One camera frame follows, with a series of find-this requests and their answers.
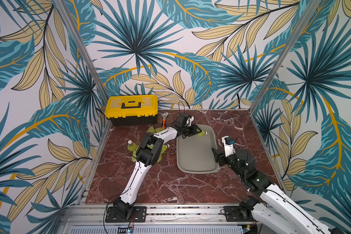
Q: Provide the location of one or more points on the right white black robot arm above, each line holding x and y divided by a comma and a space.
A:
270, 206

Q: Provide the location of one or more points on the right aluminium frame post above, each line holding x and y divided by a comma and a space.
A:
303, 20

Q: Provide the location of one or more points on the yellow-green shuttlecock eight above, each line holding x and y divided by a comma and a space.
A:
132, 146

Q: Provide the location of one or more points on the grey plastic storage tray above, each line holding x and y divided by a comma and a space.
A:
194, 154

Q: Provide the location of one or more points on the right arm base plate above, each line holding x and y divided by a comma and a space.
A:
236, 214

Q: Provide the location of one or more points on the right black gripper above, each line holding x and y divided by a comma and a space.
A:
221, 156

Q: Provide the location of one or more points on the yellow-green shuttlecock two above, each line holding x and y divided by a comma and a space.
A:
201, 133

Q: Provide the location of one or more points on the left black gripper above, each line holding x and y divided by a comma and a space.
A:
194, 130

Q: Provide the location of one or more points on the aluminium frame post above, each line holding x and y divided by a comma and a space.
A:
75, 34
303, 20

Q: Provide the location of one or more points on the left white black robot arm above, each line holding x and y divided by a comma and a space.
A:
147, 155

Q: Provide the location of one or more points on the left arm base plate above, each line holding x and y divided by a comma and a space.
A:
137, 214

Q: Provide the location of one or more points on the yellow black toolbox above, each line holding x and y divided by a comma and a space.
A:
132, 110

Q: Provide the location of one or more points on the yellow-green shuttlecock seven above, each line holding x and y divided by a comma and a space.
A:
164, 148

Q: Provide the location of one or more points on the aluminium front rail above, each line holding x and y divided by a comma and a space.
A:
196, 218

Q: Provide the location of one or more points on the yellow-green shuttlecock four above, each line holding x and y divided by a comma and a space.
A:
151, 130

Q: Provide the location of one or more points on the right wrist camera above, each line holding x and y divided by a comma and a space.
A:
228, 144

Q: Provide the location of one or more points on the left aluminium frame post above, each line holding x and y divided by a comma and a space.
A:
75, 34

